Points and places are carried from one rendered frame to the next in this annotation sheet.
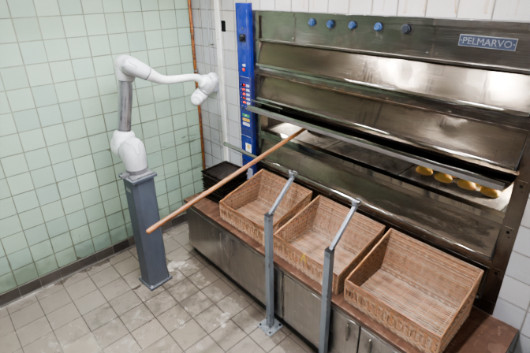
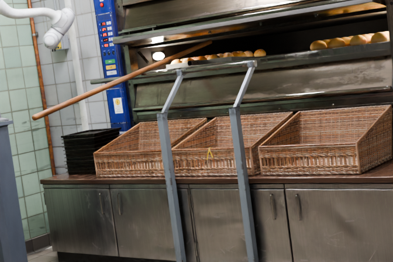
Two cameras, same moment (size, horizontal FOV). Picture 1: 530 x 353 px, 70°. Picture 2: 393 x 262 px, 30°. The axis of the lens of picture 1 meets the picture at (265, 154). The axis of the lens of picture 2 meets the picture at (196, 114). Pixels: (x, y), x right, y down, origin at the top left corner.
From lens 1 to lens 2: 2.29 m
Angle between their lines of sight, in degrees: 22
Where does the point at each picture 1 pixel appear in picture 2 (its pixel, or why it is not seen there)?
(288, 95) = (159, 14)
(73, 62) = not seen: outside the picture
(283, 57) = not seen: outside the picture
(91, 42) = not seen: outside the picture
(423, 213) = (325, 77)
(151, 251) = (9, 231)
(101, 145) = not seen: outside the picture
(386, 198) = (287, 81)
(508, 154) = not seen: outside the picture
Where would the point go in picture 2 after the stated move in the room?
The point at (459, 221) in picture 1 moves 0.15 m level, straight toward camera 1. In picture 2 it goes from (357, 68) to (353, 69)
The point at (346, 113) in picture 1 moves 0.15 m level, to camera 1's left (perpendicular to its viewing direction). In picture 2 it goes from (226, 4) to (202, 7)
